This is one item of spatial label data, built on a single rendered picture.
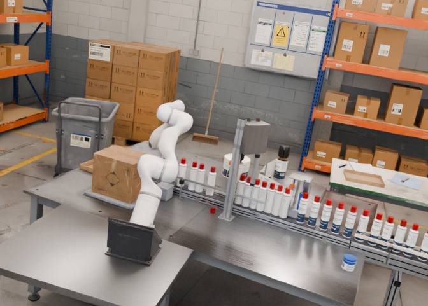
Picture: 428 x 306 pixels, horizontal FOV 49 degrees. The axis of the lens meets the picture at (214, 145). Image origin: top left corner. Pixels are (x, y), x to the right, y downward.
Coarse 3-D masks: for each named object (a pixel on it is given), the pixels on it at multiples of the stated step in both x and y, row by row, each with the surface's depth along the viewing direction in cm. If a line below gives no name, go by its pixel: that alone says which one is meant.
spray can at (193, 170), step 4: (192, 164) 321; (196, 164) 321; (192, 168) 321; (196, 168) 321; (192, 172) 321; (196, 172) 322; (192, 176) 322; (196, 176) 323; (192, 184) 324; (188, 188) 326; (192, 188) 325
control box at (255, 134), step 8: (248, 128) 281; (256, 128) 284; (264, 128) 288; (248, 136) 283; (256, 136) 286; (264, 136) 290; (248, 144) 285; (256, 144) 288; (264, 144) 292; (240, 152) 289; (248, 152) 287; (256, 152) 291; (264, 152) 294
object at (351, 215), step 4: (352, 208) 284; (356, 208) 284; (348, 212) 286; (352, 212) 284; (348, 216) 285; (352, 216) 284; (348, 220) 286; (352, 220) 285; (348, 224) 286; (352, 224) 286; (344, 228) 290; (348, 228) 287; (352, 228) 287; (344, 232) 289; (348, 232) 287; (344, 236) 289; (348, 236) 288
